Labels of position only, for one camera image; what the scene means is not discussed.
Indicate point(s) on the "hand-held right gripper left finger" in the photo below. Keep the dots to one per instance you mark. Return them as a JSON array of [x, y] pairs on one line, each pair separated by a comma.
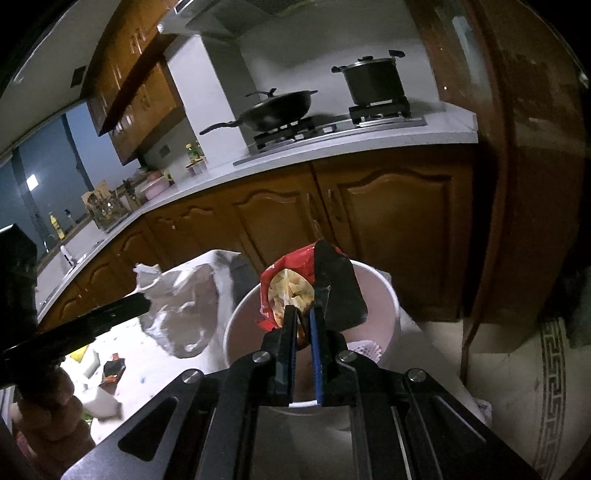
[[290, 355]]

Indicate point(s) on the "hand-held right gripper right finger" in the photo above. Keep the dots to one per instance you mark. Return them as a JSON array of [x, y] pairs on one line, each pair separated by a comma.
[[317, 360]]

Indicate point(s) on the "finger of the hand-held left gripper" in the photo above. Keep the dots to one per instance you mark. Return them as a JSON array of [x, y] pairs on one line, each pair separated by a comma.
[[101, 318]]

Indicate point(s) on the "red snack packet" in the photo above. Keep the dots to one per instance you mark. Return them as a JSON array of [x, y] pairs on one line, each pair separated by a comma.
[[282, 281]]

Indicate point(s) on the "white plastic bag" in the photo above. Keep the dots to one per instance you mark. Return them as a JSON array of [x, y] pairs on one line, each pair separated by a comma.
[[184, 309]]

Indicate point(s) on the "white and pink waste bin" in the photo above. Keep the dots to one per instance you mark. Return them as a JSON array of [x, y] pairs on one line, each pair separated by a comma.
[[378, 300]]

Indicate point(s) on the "person's left hand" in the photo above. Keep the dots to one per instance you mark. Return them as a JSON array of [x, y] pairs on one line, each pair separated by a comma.
[[51, 415]]

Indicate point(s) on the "yellow cloth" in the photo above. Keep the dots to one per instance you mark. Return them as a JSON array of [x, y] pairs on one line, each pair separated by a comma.
[[79, 356]]

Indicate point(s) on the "white ruffled paper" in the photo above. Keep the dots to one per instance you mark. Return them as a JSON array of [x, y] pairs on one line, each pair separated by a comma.
[[364, 350]]

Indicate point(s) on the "crushed red can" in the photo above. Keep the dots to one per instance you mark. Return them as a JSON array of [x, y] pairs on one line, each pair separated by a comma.
[[114, 369]]

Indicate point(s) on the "white tap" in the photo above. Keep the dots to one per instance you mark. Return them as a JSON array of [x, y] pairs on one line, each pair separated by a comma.
[[67, 256]]

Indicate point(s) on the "yellow oil bottle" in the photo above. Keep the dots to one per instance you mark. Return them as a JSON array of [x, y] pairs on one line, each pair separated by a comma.
[[56, 227]]

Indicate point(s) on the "floral white tablecloth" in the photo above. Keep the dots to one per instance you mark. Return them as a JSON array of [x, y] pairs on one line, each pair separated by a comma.
[[147, 374]]

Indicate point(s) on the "white crumpled paper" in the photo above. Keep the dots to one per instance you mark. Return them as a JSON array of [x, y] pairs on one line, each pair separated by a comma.
[[101, 402]]

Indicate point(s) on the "clear pump bottle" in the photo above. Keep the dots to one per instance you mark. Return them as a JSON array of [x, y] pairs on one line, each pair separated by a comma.
[[69, 218]]

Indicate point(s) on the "large window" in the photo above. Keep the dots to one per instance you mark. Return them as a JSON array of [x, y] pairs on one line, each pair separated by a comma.
[[41, 152]]

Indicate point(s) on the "pink basin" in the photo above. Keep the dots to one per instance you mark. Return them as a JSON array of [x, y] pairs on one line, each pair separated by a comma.
[[154, 188]]

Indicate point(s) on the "wooden base cabinets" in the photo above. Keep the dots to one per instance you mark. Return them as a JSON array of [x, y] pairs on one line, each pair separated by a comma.
[[392, 221]]

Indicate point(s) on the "white kitchen countertop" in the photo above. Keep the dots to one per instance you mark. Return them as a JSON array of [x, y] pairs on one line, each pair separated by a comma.
[[221, 175]]

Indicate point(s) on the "ceiling vent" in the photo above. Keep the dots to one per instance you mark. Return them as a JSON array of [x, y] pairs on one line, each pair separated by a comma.
[[77, 76]]

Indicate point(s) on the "gas stove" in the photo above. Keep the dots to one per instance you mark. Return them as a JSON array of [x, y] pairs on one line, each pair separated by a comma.
[[323, 134]]

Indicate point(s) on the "black wok with lid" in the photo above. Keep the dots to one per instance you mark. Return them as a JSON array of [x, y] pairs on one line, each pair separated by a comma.
[[277, 110]]

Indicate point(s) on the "black stock pot with lid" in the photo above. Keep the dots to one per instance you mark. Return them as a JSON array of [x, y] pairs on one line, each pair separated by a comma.
[[374, 83]]

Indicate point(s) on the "dark wooden door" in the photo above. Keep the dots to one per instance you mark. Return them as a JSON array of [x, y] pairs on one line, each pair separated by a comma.
[[521, 138]]

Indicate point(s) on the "steel range hood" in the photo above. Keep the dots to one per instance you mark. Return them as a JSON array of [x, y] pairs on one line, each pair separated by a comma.
[[226, 18]]

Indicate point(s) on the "wooden wall cabinets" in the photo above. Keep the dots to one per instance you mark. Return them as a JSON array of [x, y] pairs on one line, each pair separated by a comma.
[[134, 74]]

